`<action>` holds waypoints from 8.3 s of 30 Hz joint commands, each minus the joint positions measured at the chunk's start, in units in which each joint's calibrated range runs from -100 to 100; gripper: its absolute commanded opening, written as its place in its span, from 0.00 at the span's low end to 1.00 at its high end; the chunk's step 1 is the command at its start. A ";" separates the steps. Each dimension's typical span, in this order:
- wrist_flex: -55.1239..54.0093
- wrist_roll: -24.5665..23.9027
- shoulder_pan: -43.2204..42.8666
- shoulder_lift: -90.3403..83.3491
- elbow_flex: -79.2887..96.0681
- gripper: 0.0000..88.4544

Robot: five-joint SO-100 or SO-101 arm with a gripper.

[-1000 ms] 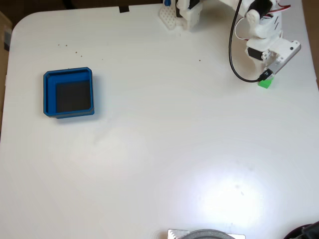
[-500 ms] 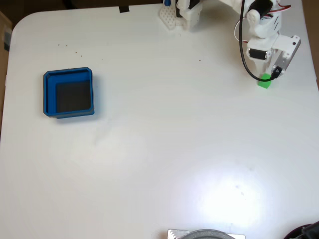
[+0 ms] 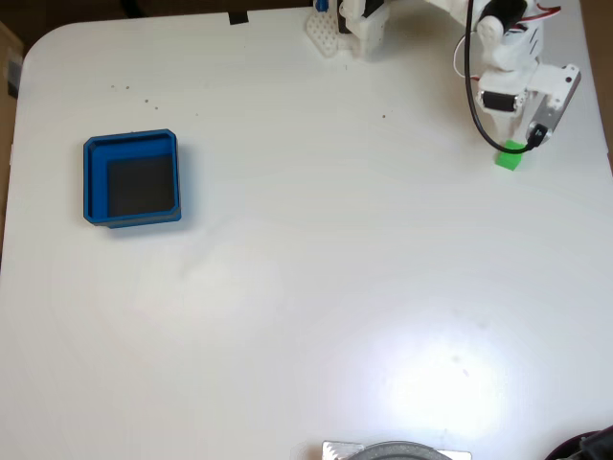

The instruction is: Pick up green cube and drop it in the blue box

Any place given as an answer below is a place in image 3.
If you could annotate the green cube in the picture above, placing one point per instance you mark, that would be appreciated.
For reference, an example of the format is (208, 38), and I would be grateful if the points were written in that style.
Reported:
(507, 163)

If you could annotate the blue box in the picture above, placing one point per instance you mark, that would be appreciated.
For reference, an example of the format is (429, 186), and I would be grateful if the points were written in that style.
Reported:
(96, 191)

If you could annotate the blue table clamp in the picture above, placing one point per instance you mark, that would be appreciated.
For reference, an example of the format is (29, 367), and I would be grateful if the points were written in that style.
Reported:
(322, 6)

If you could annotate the black tape piece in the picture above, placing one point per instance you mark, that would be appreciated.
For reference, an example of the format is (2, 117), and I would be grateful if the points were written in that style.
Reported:
(238, 18)

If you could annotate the black object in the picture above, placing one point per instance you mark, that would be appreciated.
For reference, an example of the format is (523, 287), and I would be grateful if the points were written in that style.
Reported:
(594, 448)

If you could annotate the grey round object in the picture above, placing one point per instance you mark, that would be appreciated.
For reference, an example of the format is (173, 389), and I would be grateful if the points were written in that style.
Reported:
(402, 451)

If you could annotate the silver metal plate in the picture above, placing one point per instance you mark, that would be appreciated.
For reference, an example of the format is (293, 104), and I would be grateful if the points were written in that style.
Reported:
(337, 451)

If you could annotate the silver camera box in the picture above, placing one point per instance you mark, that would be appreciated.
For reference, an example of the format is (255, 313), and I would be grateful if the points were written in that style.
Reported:
(546, 117)

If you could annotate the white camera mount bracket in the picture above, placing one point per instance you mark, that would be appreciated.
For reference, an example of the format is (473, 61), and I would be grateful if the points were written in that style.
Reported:
(551, 79)

